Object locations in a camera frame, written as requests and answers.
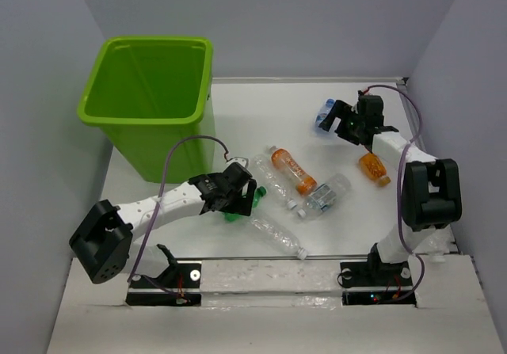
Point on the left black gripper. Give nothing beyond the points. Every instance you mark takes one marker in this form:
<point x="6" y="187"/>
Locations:
<point x="241" y="205"/>

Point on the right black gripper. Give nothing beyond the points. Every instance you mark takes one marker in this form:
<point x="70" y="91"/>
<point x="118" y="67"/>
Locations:
<point x="340" y="108"/>

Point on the green crushed plastic bottle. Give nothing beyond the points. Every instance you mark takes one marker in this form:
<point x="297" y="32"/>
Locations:
<point x="258" y="195"/>

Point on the blue cap water bottle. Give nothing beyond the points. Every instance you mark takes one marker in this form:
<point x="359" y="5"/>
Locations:
<point x="322" y="114"/>

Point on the clear bottle front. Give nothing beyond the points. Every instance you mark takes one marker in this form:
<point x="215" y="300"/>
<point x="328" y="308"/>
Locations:
<point x="279" y="237"/>

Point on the clear bottle blue label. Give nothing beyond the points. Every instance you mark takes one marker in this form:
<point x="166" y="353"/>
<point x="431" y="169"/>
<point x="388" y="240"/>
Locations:
<point x="326" y="196"/>

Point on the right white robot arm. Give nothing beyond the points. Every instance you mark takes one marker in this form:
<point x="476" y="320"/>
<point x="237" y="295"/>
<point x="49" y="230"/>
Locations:
<point x="428" y="188"/>

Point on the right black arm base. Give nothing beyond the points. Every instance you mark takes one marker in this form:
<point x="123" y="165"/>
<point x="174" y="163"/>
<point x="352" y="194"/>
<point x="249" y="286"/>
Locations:
<point x="361" y="287"/>

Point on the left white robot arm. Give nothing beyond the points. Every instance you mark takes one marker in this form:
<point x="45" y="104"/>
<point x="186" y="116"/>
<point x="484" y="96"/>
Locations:
<point x="112" y="239"/>

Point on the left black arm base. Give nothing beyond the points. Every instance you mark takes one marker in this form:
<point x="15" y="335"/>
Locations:
<point x="177" y="286"/>

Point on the green plastic bin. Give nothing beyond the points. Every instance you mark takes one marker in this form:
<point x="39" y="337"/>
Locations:
<point x="151" y="96"/>

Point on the clear crushed bottle white cap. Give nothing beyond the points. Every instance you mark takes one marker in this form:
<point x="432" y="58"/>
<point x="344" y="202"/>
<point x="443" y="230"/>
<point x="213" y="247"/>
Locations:
<point x="273" y="182"/>

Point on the orange drink bottle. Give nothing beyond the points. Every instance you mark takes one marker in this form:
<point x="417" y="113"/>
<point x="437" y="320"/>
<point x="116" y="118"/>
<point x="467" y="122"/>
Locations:
<point x="283" y="161"/>

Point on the small orange bottle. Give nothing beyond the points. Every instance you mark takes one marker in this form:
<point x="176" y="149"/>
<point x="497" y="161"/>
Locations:
<point x="374" y="170"/>

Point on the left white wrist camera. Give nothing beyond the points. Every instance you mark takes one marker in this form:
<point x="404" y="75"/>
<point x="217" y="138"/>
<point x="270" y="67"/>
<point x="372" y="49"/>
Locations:
<point x="239" y="160"/>

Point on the clear bottle near right wall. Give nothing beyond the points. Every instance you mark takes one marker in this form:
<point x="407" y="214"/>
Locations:
<point x="438" y="244"/>

